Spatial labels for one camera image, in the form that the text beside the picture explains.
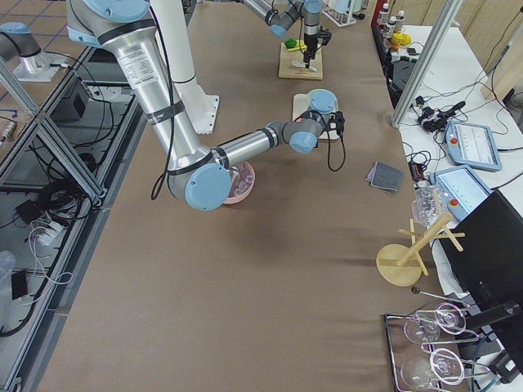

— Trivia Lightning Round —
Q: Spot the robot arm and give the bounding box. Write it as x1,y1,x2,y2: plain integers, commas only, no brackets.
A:
240,0,332,69
66,1,342,211

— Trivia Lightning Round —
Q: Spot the clear glass mug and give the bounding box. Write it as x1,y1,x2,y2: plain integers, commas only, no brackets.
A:
412,185,444,226

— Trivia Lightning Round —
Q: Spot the white serving tray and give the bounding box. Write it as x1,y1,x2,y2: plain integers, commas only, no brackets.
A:
291,93,342,142

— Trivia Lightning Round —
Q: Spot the bamboo cutting board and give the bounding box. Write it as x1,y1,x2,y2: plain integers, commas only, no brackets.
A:
278,42,324,80

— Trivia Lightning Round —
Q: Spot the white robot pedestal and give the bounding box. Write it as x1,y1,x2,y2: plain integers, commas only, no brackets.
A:
150,0,220,134

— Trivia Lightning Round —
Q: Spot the white ceramic spoon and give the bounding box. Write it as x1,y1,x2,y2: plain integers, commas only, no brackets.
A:
291,60,318,72

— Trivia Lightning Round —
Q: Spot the teach pendant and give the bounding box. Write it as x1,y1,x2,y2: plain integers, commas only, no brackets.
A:
429,165,492,221
445,121,503,172

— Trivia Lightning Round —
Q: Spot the green bowl stack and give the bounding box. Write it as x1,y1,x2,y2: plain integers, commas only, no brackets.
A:
307,89,323,109

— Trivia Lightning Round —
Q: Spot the wooden mug tree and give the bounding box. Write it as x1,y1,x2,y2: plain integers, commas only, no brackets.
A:
376,200,465,287

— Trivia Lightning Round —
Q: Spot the pink bowl with ice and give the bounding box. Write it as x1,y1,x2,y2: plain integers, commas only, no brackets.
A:
224,162,255,205

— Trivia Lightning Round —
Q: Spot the black wire glass rack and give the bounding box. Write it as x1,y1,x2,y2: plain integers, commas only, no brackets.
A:
383,302,489,391

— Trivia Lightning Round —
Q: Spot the wine glass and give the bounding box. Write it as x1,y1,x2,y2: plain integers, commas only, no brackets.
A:
400,348,465,391
404,302,466,344

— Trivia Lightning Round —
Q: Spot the upper teach pendant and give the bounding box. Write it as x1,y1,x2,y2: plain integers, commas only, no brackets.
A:
445,121,503,172

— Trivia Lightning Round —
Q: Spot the black monitor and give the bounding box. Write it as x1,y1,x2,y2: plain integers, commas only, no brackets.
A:
440,190,522,305

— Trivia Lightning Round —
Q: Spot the green toy lime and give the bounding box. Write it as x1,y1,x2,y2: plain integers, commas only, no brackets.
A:
284,38,298,49

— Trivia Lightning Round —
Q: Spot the yellow plastic knife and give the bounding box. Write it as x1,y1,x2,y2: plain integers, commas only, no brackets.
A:
287,45,307,52

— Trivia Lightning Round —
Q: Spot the lower teach pendant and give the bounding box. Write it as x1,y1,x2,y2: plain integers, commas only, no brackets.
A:
429,165,492,221

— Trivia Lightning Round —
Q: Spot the aluminium frame post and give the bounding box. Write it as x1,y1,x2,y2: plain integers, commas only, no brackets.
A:
391,0,463,128

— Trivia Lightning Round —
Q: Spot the lower wine glass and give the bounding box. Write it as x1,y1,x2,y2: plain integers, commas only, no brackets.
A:
400,348,465,391

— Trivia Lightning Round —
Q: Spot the grey folded cloth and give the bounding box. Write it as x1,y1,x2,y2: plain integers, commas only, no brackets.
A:
366,161,405,193

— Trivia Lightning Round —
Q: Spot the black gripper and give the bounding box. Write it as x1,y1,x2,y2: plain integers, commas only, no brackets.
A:
328,111,345,135
303,33,318,69

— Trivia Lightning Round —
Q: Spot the upper wine glass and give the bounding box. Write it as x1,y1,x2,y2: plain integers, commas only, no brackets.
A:
404,302,466,344

